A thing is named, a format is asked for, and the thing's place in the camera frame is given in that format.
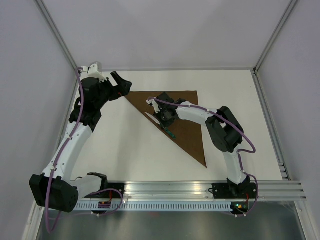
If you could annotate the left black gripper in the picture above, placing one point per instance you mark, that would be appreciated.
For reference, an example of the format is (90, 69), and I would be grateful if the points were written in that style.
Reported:
(123, 88)

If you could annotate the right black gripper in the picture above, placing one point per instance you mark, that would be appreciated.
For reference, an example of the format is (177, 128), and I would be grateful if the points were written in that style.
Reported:
(166, 124)

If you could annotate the green handled knife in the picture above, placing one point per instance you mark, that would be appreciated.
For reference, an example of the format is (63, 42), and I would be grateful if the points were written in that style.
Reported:
(157, 122)

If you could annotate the brown cloth napkin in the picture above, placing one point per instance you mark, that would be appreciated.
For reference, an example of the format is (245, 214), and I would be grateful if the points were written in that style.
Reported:
(188, 134)

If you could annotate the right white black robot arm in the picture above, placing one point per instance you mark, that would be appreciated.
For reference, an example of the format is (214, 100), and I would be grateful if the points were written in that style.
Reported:
(226, 134)

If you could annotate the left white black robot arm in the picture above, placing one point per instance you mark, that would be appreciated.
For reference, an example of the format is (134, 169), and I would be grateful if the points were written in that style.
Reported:
(53, 188)

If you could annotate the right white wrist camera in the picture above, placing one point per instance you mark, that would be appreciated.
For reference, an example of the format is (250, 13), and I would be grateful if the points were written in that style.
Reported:
(153, 103)

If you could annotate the white slotted cable duct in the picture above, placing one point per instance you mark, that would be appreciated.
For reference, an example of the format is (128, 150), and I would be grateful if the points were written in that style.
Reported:
(155, 206)

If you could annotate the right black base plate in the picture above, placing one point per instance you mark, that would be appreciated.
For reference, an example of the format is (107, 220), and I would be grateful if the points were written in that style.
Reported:
(233, 192)

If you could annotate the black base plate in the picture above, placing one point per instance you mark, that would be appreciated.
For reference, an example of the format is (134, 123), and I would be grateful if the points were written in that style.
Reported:
(111, 194)
(233, 192)

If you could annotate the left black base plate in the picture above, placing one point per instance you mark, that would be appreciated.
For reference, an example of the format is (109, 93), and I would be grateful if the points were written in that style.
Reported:
(111, 194)

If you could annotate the left aluminium frame post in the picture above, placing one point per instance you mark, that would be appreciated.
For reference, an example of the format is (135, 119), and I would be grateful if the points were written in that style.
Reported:
(46, 15)

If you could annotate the aluminium frame post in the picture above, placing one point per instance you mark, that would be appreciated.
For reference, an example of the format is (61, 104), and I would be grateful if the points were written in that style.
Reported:
(46, 15)
(275, 34)

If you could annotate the aluminium mounting rail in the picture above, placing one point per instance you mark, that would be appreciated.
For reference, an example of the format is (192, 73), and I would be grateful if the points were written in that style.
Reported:
(283, 190)

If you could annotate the right aluminium frame post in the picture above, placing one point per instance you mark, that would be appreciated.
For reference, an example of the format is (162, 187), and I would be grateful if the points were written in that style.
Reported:
(275, 34)

